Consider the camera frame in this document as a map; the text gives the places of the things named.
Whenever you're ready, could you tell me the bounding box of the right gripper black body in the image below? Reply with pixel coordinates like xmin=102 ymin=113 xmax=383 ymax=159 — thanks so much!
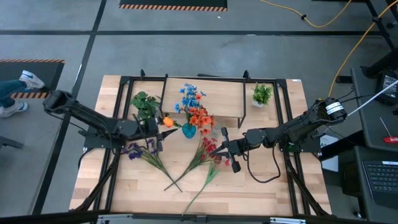
xmin=220 ymin=126 xmax=250 ymax=174

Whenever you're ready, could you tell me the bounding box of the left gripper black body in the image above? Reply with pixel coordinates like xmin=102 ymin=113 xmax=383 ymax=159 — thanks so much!
xmin=144 ymin=113 xmax=165 ymax=153

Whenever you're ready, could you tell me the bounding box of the orange artificial tulip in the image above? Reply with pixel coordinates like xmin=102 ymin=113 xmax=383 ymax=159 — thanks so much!
xmin=162 ymin=116 xmax=185 ymax=129

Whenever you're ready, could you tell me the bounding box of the red artificial flower bunch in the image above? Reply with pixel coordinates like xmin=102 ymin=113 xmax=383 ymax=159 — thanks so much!
xmin=164 ymin=136 xmax=231 ymax=191

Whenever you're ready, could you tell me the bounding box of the clear glass vase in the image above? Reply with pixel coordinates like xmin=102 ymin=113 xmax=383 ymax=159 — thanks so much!
xmin=211 ymin=123 xmax=223 ymax=139

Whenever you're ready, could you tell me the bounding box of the dark red artificial tulip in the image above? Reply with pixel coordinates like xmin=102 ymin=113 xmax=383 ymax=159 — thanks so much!
xmin=182 ymin=154 xmax=223 ymax=216

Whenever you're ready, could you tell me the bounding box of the teal glass vase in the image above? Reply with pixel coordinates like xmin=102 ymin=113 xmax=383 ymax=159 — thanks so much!
xmin=182 ymin=122 xmax=197 ymax=139

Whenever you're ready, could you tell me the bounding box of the purple artificial flower bunch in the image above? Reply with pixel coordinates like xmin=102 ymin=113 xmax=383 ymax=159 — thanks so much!
xmin=120 ymin=138 xmax=183 ymax=193

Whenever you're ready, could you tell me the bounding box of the orange artificial flower bunch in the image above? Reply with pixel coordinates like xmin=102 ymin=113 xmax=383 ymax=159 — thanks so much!
xmin=188 ymin=105 xmax=216 ymax=136

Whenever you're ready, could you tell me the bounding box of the blue artificial flower bunch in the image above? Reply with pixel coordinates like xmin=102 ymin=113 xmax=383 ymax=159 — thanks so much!
xmin=173 ymin=82 xmax=208 ymax=125

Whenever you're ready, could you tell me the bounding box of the wooden shelf with black legs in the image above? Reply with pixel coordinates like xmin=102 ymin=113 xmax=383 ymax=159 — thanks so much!
xmin=160 ymin=73 xmax=251 ymax=129

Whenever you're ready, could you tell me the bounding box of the dark green potted plant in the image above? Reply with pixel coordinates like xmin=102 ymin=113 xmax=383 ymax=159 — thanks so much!
xmin=129 ymin=91 xmax=162 ymax=121

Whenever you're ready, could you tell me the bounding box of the light green potted plant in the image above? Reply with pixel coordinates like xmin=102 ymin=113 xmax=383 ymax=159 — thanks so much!
xmin=251 ymin=83 xmax=274 ymax=109

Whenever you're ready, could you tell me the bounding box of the silver metal plate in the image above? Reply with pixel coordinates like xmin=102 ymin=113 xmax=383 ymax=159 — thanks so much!
xmin=269 ymin=217 xmax=307 ymax=224
xmin=97 ymin=213 xmax=135 ymax=224

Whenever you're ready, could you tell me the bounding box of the white paper sheet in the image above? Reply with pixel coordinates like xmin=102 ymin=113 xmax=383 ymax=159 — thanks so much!
xmin=320 ymin=134 xmax=339 ymax=172

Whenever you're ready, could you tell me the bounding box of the black hazard-striped floor mat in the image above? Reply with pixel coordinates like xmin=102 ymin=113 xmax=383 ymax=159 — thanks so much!
xmin=0 ymin=58 xmax=66 ymax=100
xmin=119 ymin=0 xmax=228 ymax=12

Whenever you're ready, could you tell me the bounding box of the black laptop desk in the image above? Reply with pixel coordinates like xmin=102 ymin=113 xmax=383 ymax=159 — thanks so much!
xmin=338 ymin=146 xmax=398 ymax=224

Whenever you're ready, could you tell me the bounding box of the black side desk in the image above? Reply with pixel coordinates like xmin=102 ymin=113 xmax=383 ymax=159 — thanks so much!
xmin=350 ymin=67 xmax=398 ymax=153

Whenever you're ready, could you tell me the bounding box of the grey chair leg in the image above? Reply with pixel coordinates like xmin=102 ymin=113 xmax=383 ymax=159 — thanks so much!
xmin=0 ymin=135 xmax=25 ymax=150

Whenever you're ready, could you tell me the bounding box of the person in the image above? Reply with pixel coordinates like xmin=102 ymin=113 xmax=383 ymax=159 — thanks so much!
xmin=0 ymin=70 xmax=46 ymax=119

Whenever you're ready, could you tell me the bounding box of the laptop keyboard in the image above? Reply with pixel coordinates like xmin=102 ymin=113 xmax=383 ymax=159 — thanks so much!
xmin=362 ymin=160 xmax=398 ymax=210

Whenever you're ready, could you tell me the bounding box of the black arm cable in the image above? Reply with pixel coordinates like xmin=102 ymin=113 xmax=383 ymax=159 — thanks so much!
xmin=246 ymin=148 xmax=282 ymax=184

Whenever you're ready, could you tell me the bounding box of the black metal table frame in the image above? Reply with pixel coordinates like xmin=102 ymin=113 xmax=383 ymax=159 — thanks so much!
xmin=0 ymin=68 xmax=398 ymax=224

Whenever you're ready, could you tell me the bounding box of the black power cable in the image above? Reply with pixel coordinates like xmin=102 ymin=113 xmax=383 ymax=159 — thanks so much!
xmin=337 ymin=86 xmax=377 ymax=105

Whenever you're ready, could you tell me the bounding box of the white cable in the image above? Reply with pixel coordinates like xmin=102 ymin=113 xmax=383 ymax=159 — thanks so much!
xmin=347 ymin=80 xmax=398 ymax=118

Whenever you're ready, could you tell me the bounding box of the yellow extension cable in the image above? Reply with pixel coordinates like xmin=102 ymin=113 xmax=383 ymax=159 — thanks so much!
xmin=259 ymin=0 xmax=354 ymax=29
xmin=328 ymin=0 xmax=398 ymax=98

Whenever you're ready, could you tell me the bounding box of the red-handled screwdriver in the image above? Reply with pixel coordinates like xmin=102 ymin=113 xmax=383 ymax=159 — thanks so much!
xmin=379 ymin=116 xmax=398 ymax=144

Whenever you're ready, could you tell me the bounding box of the black stand frame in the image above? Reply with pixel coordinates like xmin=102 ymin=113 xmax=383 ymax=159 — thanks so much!
xmin=335 ymin=0 xmax=398 ymax=84

